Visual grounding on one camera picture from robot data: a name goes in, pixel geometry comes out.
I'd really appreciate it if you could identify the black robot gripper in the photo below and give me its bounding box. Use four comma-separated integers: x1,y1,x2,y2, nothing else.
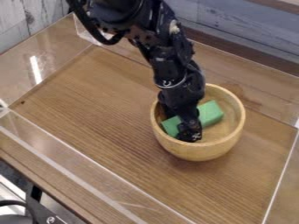
155,76,205,143

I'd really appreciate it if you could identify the green rectangular block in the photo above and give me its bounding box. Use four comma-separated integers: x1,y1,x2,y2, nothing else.
161,100,224,138

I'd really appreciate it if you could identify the brown wooden bowl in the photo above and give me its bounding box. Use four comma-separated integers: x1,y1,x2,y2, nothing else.
149,83,247,161

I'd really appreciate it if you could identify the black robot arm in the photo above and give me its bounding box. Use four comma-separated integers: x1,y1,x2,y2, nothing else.
65,0,205,143

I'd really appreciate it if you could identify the clear acrylic corner bracket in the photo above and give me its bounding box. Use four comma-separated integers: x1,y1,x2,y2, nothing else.
73,15,103,46

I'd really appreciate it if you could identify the clear acrylic enclosure wall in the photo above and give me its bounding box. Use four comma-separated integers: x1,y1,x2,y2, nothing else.
0,13,299,224

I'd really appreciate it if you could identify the black table leg bracket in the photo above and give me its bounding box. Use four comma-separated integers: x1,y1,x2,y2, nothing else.
25,184,68,224

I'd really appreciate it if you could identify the black cable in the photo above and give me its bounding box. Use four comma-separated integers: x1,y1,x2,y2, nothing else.
0,199,37,224

